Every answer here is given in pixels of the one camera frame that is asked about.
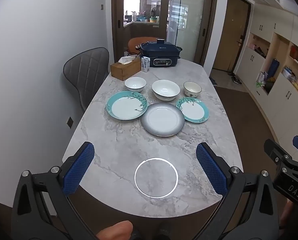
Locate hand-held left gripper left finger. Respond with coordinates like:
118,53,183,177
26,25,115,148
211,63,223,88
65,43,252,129
11,142,99,240

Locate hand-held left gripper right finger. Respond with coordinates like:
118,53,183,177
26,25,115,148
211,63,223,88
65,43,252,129
196,142,281,240

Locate large white bowl dark rim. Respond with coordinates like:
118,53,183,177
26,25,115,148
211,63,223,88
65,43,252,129
152,80,181,102

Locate person's left hand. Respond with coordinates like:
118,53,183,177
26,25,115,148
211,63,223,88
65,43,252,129
96,221,134,240

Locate small teal floral plate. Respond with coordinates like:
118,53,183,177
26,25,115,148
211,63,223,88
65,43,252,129
176,97,210,124

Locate grey rimmed white plate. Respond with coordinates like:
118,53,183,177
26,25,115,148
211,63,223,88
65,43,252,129
141,102,185,137

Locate large teal floral plate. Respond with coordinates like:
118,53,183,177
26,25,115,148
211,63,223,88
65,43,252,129
106,91,148,121

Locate cream bowl dark rim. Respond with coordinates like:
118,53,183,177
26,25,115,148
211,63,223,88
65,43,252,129
183,81,202,98

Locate blue bag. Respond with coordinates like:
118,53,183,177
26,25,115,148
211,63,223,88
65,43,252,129
267,58,280,79

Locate grey quilted chair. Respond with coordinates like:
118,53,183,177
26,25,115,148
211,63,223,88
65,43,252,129
63,47,110,113

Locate small white bowl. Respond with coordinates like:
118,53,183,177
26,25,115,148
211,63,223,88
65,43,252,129
124,77,147,92

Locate wooden tissue box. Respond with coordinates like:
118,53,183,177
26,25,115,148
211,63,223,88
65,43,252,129
110,57,142,81

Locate white tissue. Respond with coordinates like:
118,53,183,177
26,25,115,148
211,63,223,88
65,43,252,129
117,56,137,65

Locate white blue drink carton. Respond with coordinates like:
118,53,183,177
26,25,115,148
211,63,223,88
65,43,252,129
141,57,151,73

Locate brown wooden entry door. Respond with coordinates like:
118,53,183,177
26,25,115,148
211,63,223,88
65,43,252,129
212,0,252,73

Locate dark blue electric cooker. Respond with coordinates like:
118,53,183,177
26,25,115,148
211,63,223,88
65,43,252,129
135,38,183,68

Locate orange chair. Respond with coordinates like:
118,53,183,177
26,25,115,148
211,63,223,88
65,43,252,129
128,37,162,55

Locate frosted glass sliding door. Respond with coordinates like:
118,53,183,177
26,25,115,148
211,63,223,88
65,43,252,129
168,0,207,63

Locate white wall cabinet unit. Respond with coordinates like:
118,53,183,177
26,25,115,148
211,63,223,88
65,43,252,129
246,4,298,160

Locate white bag green handles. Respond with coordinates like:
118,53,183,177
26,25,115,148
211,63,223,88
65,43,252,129
256,71,268,88

